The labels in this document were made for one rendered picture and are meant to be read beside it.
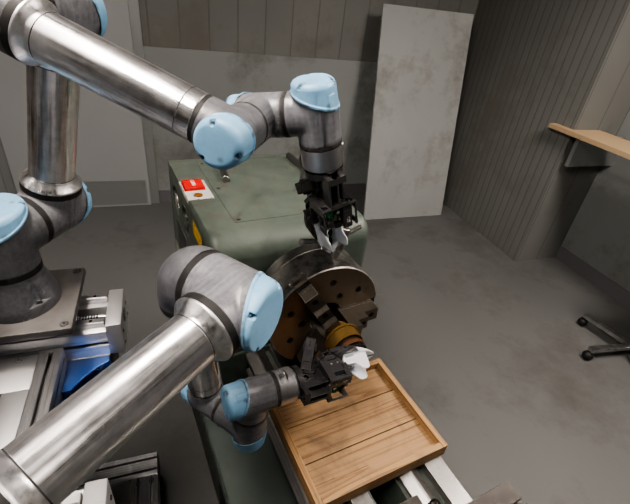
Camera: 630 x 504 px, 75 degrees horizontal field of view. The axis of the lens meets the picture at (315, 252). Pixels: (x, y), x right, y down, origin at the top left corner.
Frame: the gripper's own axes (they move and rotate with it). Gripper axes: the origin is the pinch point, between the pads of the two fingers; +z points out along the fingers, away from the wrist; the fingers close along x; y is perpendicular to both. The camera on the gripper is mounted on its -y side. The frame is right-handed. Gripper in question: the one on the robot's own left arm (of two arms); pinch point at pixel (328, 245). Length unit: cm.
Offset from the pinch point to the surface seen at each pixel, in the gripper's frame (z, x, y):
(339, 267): 12.2, 4.4, -5.2
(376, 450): 46, -4, 23
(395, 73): 55, 187, -239
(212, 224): 4.1, -18.9, -30.8
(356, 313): 26.3, 6.0, -1.3
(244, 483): 73, -37, 1
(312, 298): 14.0, -5.4, -1.0
